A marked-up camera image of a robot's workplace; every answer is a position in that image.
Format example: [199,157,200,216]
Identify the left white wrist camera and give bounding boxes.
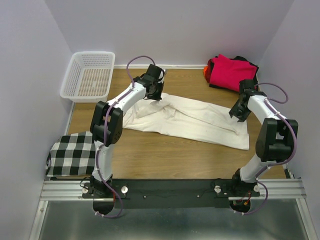
[160,69,167,83]

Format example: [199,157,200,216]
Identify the orange folded t shirt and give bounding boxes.
[203,65,210,78]

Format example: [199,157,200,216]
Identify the black white checkered cloth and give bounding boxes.
[45,131,96,178]

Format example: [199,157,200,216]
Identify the white t shirt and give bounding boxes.
[123,93,250,151]

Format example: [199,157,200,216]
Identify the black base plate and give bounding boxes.
[82,178,260,209]

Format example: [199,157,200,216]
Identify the pink folded t shirt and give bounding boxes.
[207,53,258,93]

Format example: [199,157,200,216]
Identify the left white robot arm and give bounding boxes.
[90,64,166,198]

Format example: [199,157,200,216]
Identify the black folded t shirt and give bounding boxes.
[208,55,260,87]

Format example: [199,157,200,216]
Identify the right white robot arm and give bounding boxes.
[229,79,299,196]

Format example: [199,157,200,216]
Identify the white plastic basket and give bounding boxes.
[60,51,116,103]

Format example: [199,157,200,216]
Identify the aluminium frame rail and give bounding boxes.
[40,178,307,201]

